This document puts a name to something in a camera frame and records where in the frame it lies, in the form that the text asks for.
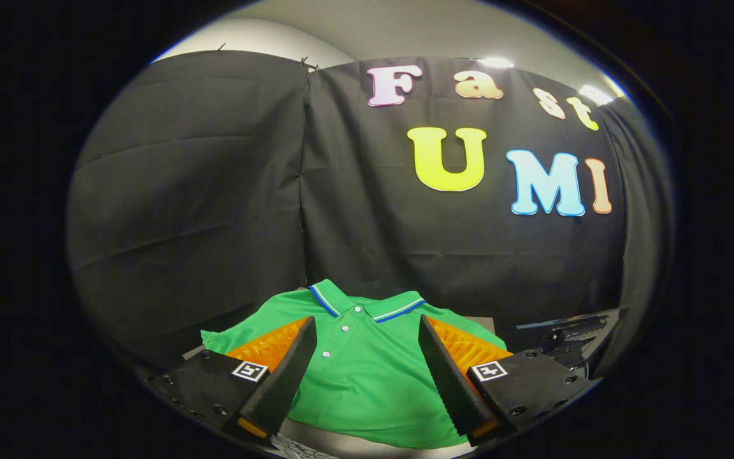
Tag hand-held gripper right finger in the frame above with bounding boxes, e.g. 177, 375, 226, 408
418, 314, 597, 448

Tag grey cabinet with dark top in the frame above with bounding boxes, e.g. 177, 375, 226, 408
138, 312, 501, 459

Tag green polo shirt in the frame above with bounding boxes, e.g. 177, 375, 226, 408
200, 279, 509, 450

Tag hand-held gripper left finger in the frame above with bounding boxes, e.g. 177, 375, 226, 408
150, 317, 318, 447

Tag black backdrop cloth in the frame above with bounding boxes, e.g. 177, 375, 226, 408
66, 50, 673, 383

